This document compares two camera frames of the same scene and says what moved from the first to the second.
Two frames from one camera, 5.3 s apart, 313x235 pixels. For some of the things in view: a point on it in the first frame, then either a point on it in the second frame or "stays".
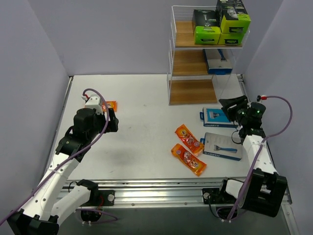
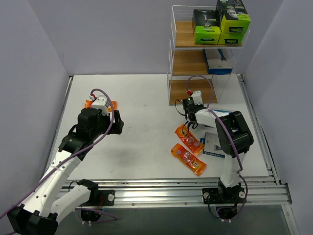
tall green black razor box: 232,35 stays
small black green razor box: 235,18 stays
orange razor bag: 110,104 → 88,103
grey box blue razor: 218,61 stays
